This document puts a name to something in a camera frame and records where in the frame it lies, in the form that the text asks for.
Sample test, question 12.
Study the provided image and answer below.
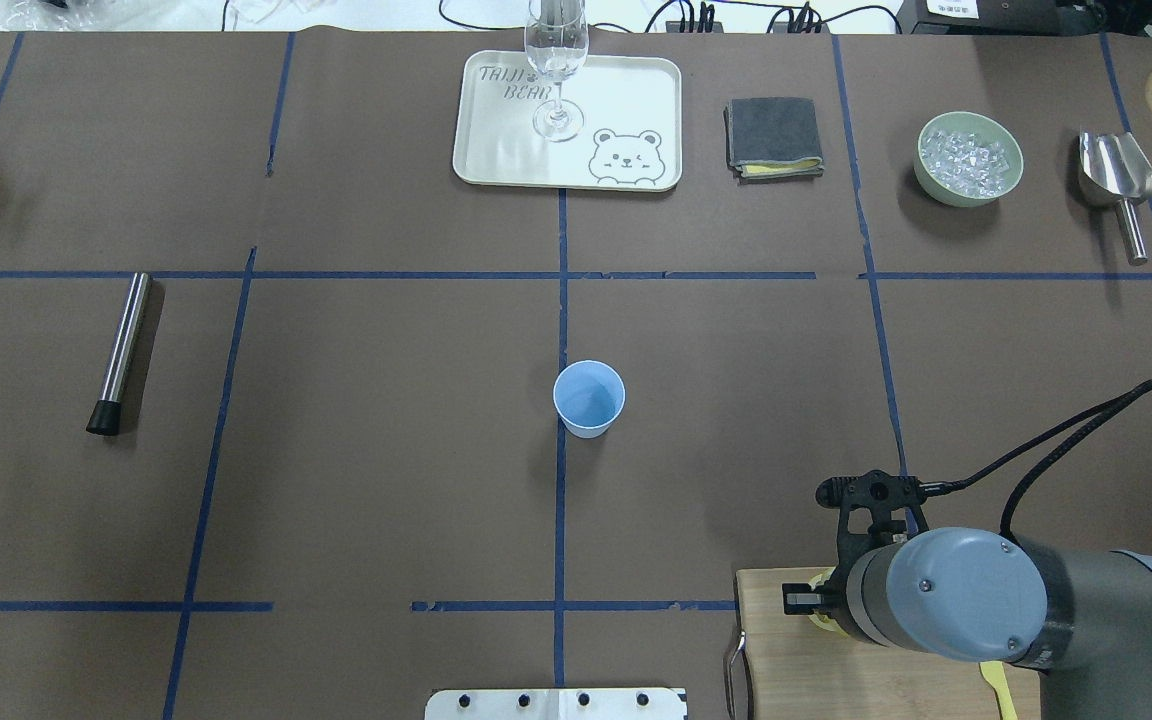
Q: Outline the clear wine glass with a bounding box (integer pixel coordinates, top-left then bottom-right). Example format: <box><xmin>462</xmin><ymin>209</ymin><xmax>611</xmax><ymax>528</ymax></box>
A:
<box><xmin>524</xmin><ymin>1</ymin><xmax>590</xmax><ymax>143</ymax></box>

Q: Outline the grey folded cloth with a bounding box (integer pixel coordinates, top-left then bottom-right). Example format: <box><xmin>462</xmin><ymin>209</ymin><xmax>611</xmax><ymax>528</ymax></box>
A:
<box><xmin>723</xmin><ymin>97</ymin><xmax>826</xmax><ymax>181</ymax></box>

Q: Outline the cream bear tray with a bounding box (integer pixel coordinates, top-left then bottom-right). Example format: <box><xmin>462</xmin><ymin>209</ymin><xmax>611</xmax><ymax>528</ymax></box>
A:
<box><xmin>452</xmin><ymin>50</ymin><xmax>684</xmax><ymax>192</ymax></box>

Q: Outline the green bowl of ice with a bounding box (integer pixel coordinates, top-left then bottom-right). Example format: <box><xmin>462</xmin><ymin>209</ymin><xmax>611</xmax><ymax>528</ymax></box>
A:
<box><xmin>914</xmin><ymin>111</ymin><xmax>1025</xmax><ymax>209</ymax></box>

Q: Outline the steel ice scoop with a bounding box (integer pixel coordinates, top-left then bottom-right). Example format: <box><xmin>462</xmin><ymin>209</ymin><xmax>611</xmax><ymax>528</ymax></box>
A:
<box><xmin>1076</xmin><ymin>131</ymin><xmax>1152</xmax><ymax>266</ymax></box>

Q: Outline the wooden cutting board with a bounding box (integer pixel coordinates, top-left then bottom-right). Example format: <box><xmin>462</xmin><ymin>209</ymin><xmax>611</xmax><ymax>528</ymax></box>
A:
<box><xmin>723</xmin><ymin>568</ymin><xmax>1041</xmax><ymax>719</ymax></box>

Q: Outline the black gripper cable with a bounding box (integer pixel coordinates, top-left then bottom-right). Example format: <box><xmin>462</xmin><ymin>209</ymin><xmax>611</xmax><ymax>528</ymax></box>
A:
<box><xmin>920</xmin><ymin>379</ymin><xmax>1152</xmax><ymax>546</ymax></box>

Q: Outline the steel muddler black tip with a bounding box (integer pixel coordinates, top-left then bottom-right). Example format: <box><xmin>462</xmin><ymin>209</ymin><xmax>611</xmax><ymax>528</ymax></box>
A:
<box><xmin>86</xmin><ymin>272</ymin><xmax>153</xmax><ymax>437</ymax></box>

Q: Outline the yellow plastic knife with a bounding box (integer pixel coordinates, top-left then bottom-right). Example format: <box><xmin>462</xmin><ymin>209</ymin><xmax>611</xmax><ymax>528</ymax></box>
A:
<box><xmin>978</xmin><ymin>661</ymin><xmax>1018</xmax><ymax>720</ymax></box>

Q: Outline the light blue plastic cup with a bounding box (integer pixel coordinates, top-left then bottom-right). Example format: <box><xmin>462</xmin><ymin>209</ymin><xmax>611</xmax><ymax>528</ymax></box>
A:
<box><xmin>552</xmin><ymin>359</ymin><xmax>627</xmax><ymax>439</ymax></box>

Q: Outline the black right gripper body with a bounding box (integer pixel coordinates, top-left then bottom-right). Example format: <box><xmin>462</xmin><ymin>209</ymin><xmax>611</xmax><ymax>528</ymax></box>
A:
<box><xmin>814</xmin><ymin>470</ymin><xmax>929</xmax><ymax>612</ymax></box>

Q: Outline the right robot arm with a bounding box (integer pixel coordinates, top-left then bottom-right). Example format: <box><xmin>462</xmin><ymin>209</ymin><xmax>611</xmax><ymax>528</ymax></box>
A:
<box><xmin>781</xmin><ymin>470</ymin><xmax>1152</xmax><ymax>719</ymax></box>

